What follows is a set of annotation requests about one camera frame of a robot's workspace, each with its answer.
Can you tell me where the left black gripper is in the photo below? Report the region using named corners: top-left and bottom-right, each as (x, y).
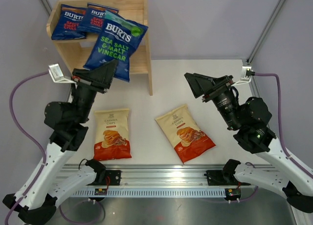
top-left (71, 58), bottom-right (118, 123)

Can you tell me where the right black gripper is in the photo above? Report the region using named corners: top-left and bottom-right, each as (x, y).
top-left (185, 73), bottom-right (243, 131)

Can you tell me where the Burts sea salt vinegar bag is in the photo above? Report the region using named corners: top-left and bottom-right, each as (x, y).
top-left (83, 11), bottom-right (148, 82)

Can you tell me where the blue Burts chilli bag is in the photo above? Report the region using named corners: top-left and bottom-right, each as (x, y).
top-left (51, 4), bottom-right (87, 41)

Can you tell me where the cassava chips bag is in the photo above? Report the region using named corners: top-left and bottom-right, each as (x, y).
top-left (93, 109), bottom-right (132, 161)
top-left (155, 104), bottom-right (216, 163)

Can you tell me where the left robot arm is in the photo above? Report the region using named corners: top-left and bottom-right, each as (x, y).
top-left (3, 59), bottom-right (118, 225)

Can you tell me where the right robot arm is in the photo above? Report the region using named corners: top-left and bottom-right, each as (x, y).
top-left (184, 73), bottom-right (313, 213)

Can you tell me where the wooden two-tier shelf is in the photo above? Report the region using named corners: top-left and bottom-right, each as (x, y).
top-left (46, 0), bottom-right (153, 95)

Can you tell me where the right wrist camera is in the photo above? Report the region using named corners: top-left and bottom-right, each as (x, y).
top-left (232, 65), bottom-right (255, 87)

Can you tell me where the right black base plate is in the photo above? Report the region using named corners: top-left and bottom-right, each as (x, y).
top-left (203, 170), bottom-right (251, 186)

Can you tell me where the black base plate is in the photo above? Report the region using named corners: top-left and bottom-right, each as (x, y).
top-left (92, 170), bottom-right (122, 186)
top-left (203, 170), bottom-right (251, 186)

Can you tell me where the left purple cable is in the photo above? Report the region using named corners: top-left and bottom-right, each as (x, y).
top-left (3, 72), bottom-right (106, 225)

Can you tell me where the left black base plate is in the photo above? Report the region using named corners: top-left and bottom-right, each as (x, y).
top-left (92, 170), bottom-right (122, 186)

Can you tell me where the white slotted cable duct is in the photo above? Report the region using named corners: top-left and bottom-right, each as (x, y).
top-left (72, 188), bottom-right (226, 198)

